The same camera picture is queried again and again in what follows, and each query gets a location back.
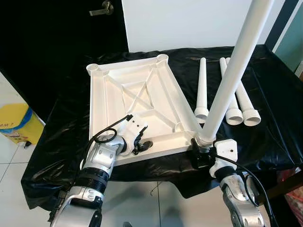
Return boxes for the black plastic table cover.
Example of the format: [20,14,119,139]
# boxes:
[21,45,303,209]

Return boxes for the black door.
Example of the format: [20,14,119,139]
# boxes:
[0,0,128,121]

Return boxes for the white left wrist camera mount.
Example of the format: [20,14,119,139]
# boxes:
[116,115,148,154]

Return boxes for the dark door frame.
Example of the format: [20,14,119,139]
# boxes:
[265,0,301,50]

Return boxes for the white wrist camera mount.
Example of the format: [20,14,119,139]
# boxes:
[210,139,237,178]
[116,115,148,154]

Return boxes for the white plastic table leg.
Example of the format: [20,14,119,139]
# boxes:
[219,58,244,126]
[226,58,262,127]
[196,0,275,147]
[194,58,210,124]

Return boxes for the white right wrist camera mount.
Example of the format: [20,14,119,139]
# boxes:
[210,139,237,178]

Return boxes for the pink patterned bag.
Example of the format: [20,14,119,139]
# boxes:
[277,168,303,223]

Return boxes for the silver door handle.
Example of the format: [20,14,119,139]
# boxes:
[89,1,114,17]

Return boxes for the yellow storage box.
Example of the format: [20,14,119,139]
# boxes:
[0,103,45,145]

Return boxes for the white plastic table top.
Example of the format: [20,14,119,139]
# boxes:
[86,53,209,166]

